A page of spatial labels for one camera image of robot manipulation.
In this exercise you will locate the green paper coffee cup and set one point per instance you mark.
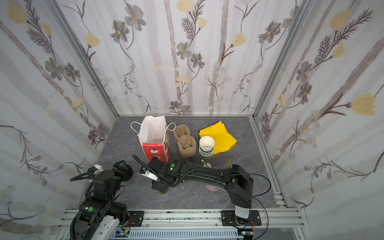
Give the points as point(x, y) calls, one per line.
point(161, 189)

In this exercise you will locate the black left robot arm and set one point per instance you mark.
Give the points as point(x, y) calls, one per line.
point(99, 214)

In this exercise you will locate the yellow napkin stack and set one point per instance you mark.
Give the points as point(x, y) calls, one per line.
point(212, 130)

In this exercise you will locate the stack of black lids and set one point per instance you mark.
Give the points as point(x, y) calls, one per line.
point(123, 171)

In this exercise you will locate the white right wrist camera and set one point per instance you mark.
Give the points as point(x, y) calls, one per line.
point(150, 175)

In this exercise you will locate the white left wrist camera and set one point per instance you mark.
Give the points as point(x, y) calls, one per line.
point(95, 170)

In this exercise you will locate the aluminium corner frame post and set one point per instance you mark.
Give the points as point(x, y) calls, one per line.
point(284, 52)

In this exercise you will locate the pink metal straw bucket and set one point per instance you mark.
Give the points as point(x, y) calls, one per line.
point(212, 188)

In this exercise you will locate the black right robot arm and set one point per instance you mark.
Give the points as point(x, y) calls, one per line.
point(236, 181)

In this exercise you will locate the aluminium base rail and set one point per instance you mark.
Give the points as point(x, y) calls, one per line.
point(208, 224)

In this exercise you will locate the black plastic cup lid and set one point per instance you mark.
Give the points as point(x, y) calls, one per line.
point(157, 183)

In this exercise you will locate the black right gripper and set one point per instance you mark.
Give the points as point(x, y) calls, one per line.
point(160, 186)

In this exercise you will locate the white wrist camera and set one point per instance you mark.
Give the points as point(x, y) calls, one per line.
point(150, 175)
point(95, 170)

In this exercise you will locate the red white paper gift bag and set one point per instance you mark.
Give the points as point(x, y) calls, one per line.
point(153, 134)

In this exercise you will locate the stack of paper cups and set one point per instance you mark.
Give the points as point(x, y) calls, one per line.
point(206, 147)

